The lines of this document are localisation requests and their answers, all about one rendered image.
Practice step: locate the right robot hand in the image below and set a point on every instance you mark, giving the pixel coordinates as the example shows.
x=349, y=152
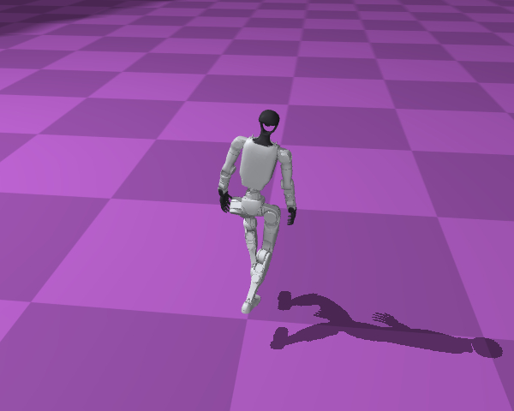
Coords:
x=293, y=215

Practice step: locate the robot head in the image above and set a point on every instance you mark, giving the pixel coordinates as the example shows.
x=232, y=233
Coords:
x=269, y=118

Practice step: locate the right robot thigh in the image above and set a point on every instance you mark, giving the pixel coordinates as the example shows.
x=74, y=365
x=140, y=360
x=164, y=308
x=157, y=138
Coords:
x=272, y=216

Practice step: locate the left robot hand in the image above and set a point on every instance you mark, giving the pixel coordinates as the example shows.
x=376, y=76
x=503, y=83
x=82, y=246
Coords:
x=224, y=199

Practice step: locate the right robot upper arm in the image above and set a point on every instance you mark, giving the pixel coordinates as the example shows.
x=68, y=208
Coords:
x=285, y=158

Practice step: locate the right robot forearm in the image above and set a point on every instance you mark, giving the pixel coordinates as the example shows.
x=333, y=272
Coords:
x=290, y=196

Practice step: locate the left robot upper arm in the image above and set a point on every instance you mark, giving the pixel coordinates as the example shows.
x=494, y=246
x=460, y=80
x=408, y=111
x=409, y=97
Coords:
x=233, y=153

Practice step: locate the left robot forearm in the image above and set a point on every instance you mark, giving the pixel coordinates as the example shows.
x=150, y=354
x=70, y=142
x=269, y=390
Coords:
x=224, y=181

